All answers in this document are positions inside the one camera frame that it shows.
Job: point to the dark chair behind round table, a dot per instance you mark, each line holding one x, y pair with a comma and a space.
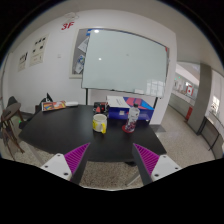
11, 101

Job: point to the black chair with jacket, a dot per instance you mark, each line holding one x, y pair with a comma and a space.
46, 99

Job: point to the clear plastic water bottle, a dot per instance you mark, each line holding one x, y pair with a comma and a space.
133, 115

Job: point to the black rectangular table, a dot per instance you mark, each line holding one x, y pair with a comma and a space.
61, 131

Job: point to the colourful orange book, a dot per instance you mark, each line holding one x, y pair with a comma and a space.
51, 106

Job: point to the large white whiteboard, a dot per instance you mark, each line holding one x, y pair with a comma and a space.
125, 62

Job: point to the red 3F wall sign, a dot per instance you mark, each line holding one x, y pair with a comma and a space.
67, 26

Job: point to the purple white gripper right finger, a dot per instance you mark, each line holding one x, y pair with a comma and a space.
152, 166

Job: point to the white wall poster large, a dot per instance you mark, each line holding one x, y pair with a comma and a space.
38, 50

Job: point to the white wall poster small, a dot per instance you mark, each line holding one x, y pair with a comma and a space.
22, 61

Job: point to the round wooden side table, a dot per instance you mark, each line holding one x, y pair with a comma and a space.
9, 112

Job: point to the grey pin board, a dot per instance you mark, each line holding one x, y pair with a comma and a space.
79, 53

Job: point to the red round coaster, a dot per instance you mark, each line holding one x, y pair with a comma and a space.
128, 128

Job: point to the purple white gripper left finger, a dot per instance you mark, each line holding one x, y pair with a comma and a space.
69, 166

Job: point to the white flat object on table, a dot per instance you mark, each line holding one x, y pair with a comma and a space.
71, 104

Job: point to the grey wooden chair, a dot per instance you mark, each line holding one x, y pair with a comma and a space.
9, 137

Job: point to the black red small device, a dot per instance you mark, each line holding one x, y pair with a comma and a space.
101, 108

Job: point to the white and yellow mug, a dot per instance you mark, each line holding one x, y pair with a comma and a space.
99, 123

